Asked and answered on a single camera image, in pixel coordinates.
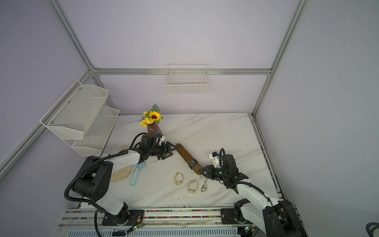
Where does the beige wooden board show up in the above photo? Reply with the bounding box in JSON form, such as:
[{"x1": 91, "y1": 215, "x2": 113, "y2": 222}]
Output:
[{"x1": 111, "y1": 154, "x2": 136, "y2": 183}]

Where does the white two-tier mesh shelf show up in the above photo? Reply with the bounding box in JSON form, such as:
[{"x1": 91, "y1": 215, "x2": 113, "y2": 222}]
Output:
[{"x1": 40, "y1": 81, "x2": 119, "y2": 157}]

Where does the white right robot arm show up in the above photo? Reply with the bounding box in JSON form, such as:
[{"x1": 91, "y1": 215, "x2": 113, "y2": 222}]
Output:
[{"x1": 198, "y1": 149, "x2": 308, "y2": 237}]

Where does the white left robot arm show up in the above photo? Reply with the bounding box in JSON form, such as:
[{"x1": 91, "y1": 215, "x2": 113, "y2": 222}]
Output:
[{"x1": 64, "y1": 132, "x2": 176, "y2": 232}]

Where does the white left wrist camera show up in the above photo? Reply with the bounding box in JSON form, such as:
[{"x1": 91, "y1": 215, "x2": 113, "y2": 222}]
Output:
[{"x1": 155, "y1": 134, "x2": 165, "y2": 146}]

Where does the black wrist watch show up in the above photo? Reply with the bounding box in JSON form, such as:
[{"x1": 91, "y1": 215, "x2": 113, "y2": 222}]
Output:
[{"x1": 189, "y1": 159, "x2": 197, "y2": 169}]

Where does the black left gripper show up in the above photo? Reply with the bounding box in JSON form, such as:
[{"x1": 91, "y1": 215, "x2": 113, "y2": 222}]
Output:
[{"x1": 148, "y1": 141, "x2": 178, "y2": 161}]

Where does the sunflower bouquet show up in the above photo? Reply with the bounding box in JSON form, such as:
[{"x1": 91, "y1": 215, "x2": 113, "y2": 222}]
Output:
[{"x1": 140, "y1": 104, "x2": 164, "y2": 127}]

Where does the beige wrist watch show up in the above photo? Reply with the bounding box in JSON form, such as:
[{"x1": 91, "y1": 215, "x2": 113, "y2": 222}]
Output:
[
  {"x1": 174, "y1": 172, "x2": 184, "y2": 186},
  {"x1": 187, "y1": 180, "x2": 199, "y2": 194}
]

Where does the wooden watch stand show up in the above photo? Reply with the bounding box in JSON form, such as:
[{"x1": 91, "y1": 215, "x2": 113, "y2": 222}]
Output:
[{"x1": 176, "y1": 143, "x2": 202, "y2": 175}]

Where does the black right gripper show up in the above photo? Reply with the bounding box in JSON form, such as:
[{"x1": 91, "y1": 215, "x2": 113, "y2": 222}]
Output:
[{"x1": 200, "y1": 164, "x2": 230, "y2": 180}]

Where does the aluminium cage frame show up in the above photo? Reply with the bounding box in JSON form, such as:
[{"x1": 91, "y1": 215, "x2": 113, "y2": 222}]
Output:
[{"x1": 0, "y1": 0, "x2": 310, "y2": 208}]

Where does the light blue plastic shovel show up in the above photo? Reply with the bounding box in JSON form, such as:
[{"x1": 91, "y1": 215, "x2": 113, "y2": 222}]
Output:
[{"x1": 130, "y1": 161, "x2": 146, "y2": 186}]

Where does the white wire wall basket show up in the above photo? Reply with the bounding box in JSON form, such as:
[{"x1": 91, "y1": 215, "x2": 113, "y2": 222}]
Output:
[{"x1": 164, "y1": 64, "x2": 208, "y2": 96}]

